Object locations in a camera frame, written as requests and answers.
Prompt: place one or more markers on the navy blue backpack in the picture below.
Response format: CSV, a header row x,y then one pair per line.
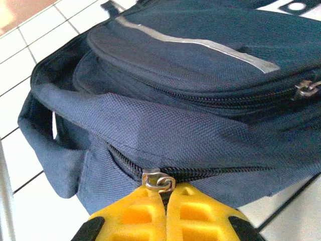
x,y
175,125

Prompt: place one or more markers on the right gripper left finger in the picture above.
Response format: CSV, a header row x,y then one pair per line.
x,y
125,221

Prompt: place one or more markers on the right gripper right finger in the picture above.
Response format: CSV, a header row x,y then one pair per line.
x,y
200,221

